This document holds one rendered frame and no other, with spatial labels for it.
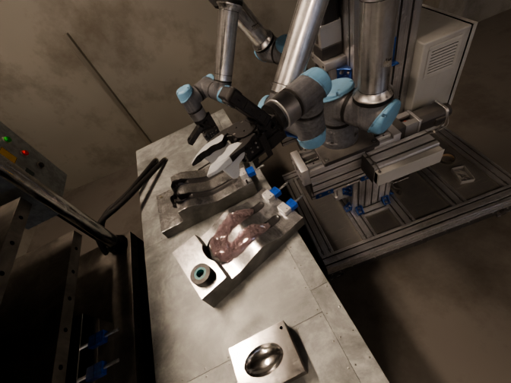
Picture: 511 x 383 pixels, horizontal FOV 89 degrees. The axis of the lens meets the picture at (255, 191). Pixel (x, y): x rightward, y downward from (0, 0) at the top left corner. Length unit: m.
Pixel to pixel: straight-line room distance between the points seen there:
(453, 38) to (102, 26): 2.50
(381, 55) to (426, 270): 1.45
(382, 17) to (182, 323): 1.15
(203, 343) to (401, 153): 1.04
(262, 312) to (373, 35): 0.92
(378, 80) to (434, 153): 0.46
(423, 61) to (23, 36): 2.86
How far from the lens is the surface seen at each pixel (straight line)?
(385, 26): 0.79
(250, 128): 0.54
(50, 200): 1.31
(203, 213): 1.29
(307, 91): 0.62
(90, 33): 2.93
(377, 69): 0.83
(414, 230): 1.82
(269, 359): 0.97
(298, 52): 0.76
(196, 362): 1.11
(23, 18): 3.04
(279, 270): 1.08
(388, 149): 1.20
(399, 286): 1.91
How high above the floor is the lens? 1.78
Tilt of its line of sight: 48 degrees down
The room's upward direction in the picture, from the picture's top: 25 degrees counter-clockwise
